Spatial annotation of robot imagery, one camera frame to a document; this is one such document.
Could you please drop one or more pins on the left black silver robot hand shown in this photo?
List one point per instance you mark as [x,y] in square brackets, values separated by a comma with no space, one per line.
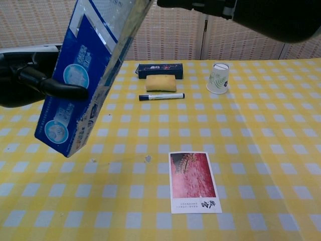
[22,82]

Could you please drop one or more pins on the yellow sponge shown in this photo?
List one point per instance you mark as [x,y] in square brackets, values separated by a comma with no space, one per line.
[161,84]

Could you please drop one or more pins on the blue toothpaste paper box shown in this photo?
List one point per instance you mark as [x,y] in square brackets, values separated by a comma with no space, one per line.
[82,62]

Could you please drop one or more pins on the woven bamboo folding screen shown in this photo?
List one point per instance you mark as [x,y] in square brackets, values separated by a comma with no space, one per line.
[170,37]

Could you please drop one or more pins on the yellow white checked tablecloth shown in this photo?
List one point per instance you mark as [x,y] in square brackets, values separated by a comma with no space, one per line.
[250,150]

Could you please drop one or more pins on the red picture postcard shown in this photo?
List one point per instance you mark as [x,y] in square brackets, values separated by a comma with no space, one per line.
[194,180]

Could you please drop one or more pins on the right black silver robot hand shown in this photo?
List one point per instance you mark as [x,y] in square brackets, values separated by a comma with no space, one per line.
[276,17]

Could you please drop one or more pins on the dark blue printed box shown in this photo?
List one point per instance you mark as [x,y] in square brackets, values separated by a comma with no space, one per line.
[160,68]

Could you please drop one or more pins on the white marker pen blue cap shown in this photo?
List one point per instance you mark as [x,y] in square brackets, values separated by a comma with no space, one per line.
[163,96]

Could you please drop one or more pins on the upturned paper cup leaf print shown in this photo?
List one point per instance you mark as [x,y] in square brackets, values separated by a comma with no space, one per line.
[218,79]

